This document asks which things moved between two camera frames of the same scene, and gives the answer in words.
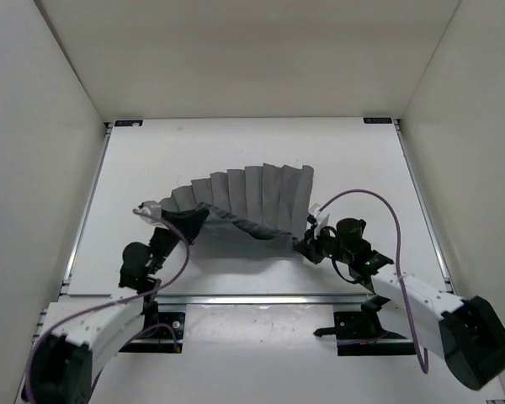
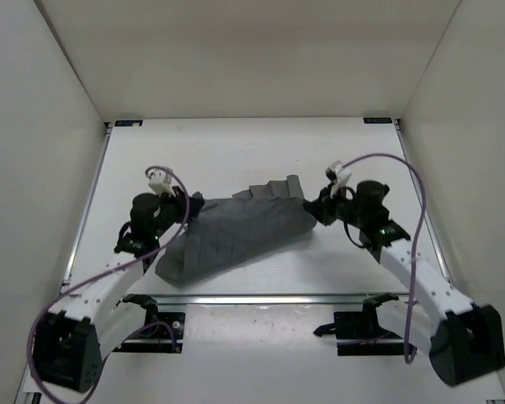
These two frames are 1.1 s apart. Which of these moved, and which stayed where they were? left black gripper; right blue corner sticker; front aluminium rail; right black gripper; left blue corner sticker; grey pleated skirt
Moved: grey pleated skirt; right black gripper; left black gripper
Stayed: front aluminium rail; left blue corner sticker; right blue corner sticker
